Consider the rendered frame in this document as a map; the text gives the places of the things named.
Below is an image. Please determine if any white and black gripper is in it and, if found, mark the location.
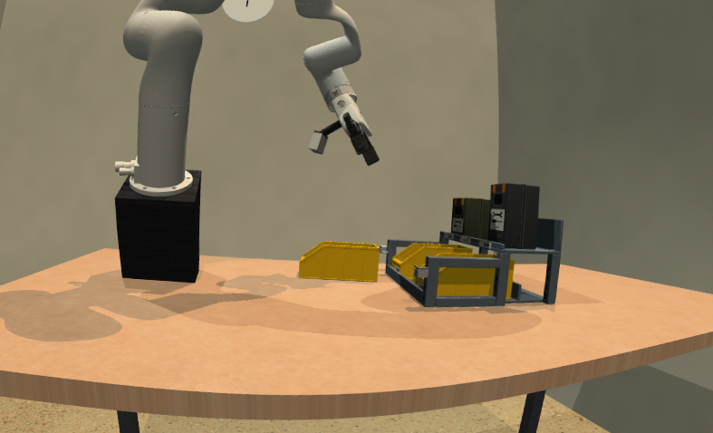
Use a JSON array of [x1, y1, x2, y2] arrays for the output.
[[328, 93, 380, 166]]

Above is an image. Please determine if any grey shelf rack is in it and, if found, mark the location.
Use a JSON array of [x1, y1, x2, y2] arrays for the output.
[[380, 218, 564, 307]]

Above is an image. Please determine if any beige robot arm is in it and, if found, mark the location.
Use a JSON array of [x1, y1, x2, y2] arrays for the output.
[[115, 0, 361, 197]]

